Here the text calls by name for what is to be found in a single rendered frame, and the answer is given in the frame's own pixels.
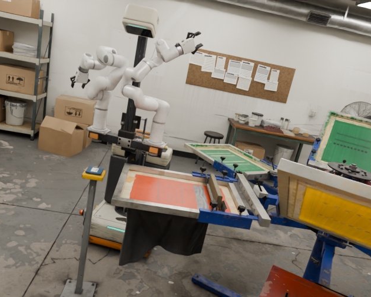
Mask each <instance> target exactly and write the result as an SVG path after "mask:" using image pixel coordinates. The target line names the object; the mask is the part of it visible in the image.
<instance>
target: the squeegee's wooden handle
mask: <svg viewBox="0 0 371 297"><path fill-rule="evenodd" d="M208 184H209V186H210V190H211V193H212V195H213V198H214V200H215V201H216V202H217V203H218V206H217V207H220V206H221V201H222V198H223V197H222V194H221V191H220V188H219V186H218V183H217V180H216V178H215V175H214V174H210V177H209V180H208Z"/></svg>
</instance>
